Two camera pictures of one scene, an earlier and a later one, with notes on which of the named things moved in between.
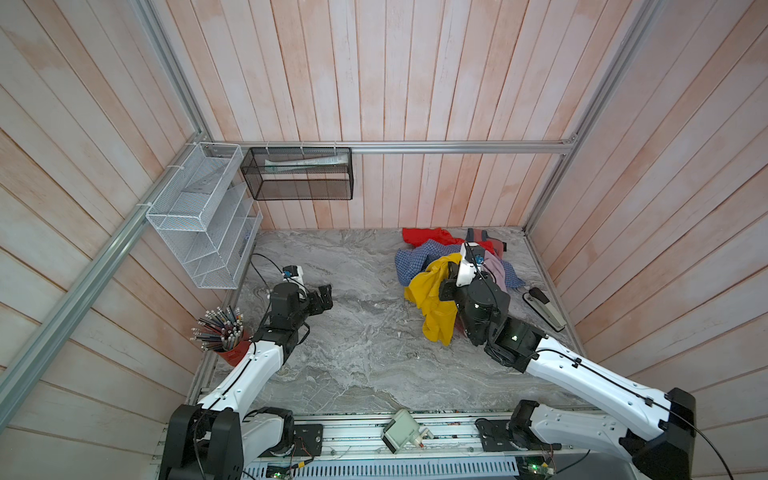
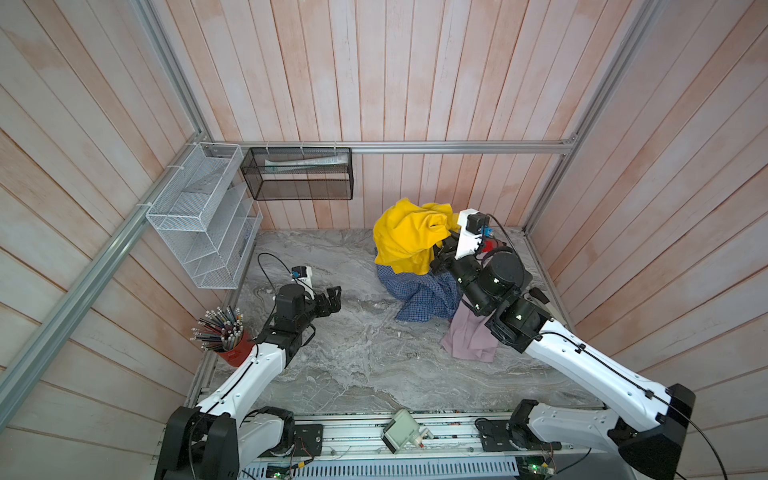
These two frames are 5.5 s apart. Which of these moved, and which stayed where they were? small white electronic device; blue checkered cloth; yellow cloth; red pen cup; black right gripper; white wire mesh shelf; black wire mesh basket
Moved: blue checkered cloth; black right gripper; yellow cloth
Stayed: small white electronic device; black wire mesh basket; red pen cup; white wire mesh shelf
